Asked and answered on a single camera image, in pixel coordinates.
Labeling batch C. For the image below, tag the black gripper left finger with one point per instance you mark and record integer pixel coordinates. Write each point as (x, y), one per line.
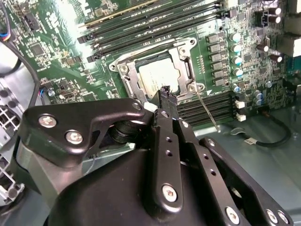
(58, 131)

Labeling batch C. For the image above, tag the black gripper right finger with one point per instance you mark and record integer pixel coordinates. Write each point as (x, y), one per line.
(211, 164)

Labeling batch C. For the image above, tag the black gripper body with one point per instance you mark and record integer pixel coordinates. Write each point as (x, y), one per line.
(105, 193)

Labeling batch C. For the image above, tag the metal socket cover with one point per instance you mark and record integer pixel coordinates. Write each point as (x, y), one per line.
(179, 53)

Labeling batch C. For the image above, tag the silver CPU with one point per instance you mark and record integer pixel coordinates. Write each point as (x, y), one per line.
(160, 73)

